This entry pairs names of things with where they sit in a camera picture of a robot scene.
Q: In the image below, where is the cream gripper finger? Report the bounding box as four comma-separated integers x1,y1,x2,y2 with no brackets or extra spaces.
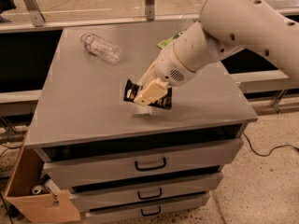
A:
134,80,167,106

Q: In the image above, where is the black rxbar chocolate bar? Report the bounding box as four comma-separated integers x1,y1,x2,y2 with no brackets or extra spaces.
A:
123,79,172,110

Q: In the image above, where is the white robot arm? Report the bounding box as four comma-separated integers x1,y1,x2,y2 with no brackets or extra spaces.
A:
133,0,299,106

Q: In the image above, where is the clear plastic water bottle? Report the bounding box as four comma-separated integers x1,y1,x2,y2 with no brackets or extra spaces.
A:
80,33,121,63

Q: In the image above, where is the green snack bag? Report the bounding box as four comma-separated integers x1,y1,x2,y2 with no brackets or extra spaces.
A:
157,31,184,49

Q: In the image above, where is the grey drawer cabinet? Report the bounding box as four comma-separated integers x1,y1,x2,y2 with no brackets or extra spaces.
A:
23,20,259,224

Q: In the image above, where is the middle grey drawer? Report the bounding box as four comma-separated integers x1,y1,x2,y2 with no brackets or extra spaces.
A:
71,170,223,211

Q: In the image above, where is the grey drawer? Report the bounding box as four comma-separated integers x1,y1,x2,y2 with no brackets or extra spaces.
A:
71,170,223,211
44,138,243,189
86,192,209,224

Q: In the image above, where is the bottom grey drawer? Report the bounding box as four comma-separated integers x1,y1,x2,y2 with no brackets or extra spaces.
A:
86,192,209,224

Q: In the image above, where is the top grey drawer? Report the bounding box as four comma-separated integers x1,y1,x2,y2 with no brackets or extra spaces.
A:
44,138,243,189

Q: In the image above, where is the wooden side box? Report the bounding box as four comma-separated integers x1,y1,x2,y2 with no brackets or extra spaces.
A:
5,147,80,224

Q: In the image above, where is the black floor cable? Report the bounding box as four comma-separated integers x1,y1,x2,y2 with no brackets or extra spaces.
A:
242,132,299,158

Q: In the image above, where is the metal railing frame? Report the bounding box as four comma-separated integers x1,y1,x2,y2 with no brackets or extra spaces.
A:
0,0,299,33

